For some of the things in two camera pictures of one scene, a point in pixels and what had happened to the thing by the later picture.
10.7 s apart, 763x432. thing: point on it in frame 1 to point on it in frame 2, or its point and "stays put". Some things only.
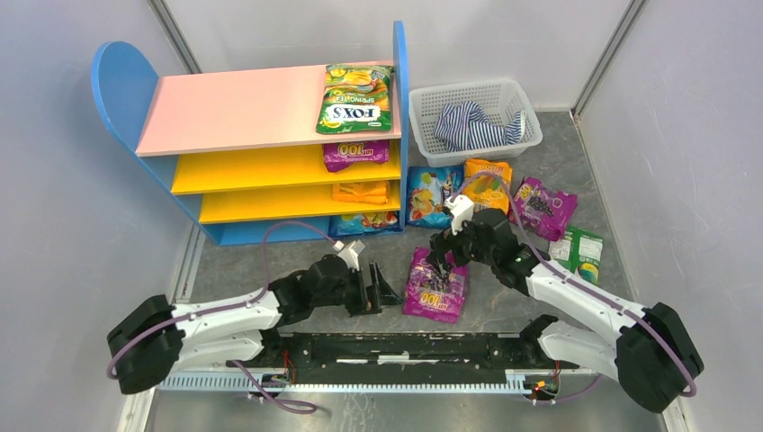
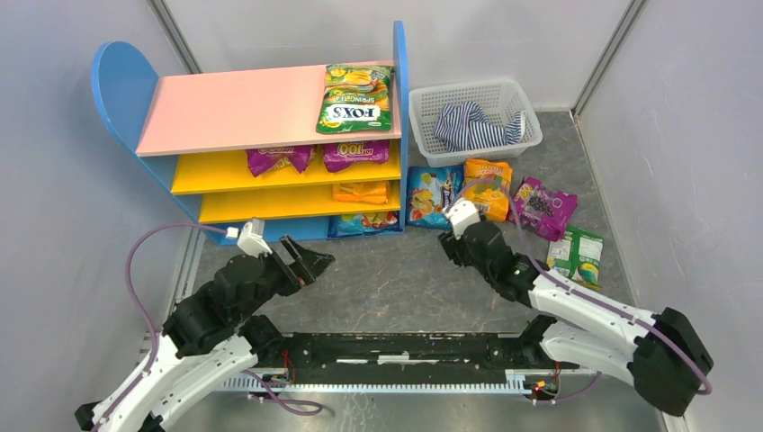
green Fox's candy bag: x=356 y=99 stays put
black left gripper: x=366 y=289 to x=286 y=266
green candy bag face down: x=579 y=252 stays put
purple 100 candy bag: x=430 y=294 to x=264 y=160
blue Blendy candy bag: x=427 y=187 stays put
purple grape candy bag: x=541 y=210 stays put
